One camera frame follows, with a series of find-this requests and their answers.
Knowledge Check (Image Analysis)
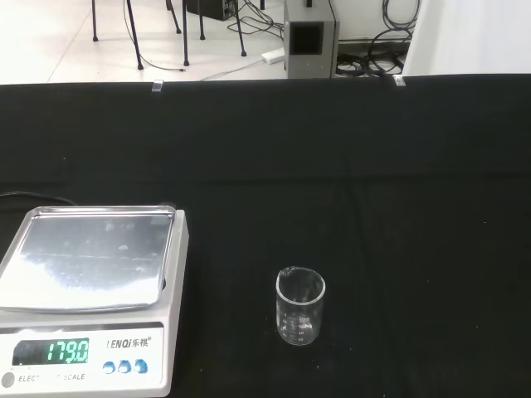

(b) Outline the black bench cloth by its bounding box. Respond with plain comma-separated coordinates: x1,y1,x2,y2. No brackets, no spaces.
0,73,531,398

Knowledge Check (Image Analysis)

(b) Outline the white power strip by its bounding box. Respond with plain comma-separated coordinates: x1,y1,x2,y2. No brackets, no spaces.
261,47,286,65

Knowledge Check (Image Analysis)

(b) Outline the grey metal box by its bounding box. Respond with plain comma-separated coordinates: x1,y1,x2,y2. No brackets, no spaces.
283,0,341,80

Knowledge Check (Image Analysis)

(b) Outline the black tripod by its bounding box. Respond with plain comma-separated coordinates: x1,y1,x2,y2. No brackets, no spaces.
181,0,248,67
90,0,183,71

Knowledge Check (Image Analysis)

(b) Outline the white electronic balance steel pan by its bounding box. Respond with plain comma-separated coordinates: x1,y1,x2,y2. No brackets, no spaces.
0,205,191,398

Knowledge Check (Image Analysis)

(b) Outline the black box on floor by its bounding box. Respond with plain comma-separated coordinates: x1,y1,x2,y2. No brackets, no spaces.
184,0,234,22

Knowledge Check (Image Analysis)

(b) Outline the white power strip cable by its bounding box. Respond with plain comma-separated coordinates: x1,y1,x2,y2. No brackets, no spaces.
200,56,266,82

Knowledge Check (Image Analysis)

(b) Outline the thin grey floor cable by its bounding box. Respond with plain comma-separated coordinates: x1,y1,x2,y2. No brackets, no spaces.
123,0,187,73

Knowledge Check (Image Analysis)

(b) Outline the black coiled floor cable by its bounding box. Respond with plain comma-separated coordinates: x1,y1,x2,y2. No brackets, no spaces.
336,28,410,78

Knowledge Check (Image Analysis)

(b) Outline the blue-grey hanging cable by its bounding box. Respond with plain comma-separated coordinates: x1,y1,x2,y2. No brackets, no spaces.
380,0,418,31

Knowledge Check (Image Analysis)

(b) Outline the black balance power cable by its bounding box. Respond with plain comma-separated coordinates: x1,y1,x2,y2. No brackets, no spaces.
0,191,80,208

